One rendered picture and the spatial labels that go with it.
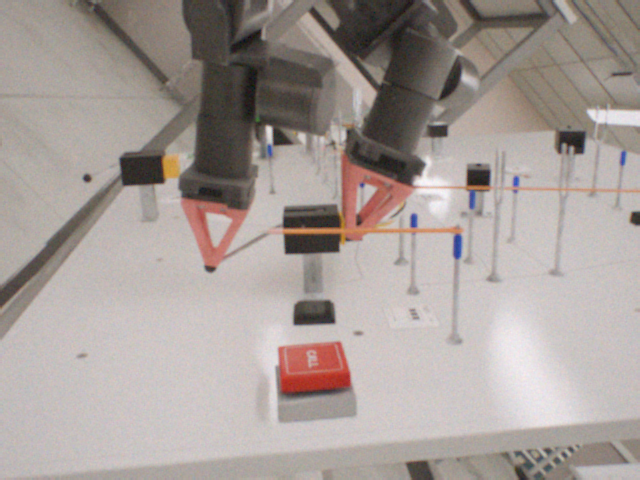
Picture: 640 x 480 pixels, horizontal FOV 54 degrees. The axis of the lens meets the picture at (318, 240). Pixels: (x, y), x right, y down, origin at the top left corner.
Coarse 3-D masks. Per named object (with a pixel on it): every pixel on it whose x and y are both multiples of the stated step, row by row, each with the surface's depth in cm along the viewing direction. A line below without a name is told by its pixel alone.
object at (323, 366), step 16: (288, 352) 47; (304, 352) 47; (320, 352) 47; (336, 352) 47; (288, 368) 45; (304, 368) 45; (320, 368) 45; (336, 368) 45; (288, 384) 44; (304, 384) 44; (320, 384) 44; (336, 384) 44
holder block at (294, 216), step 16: (288, 208) 65; (304, 208) 64; (320, 208) 64; (336, 208) 64; (288, 224) 62; (304, 224) 62; (320, 224) 62; (336, 224) 62; (288, 240) 63; (304, 240) 63; (320, 240) 63; (336, 240) 63
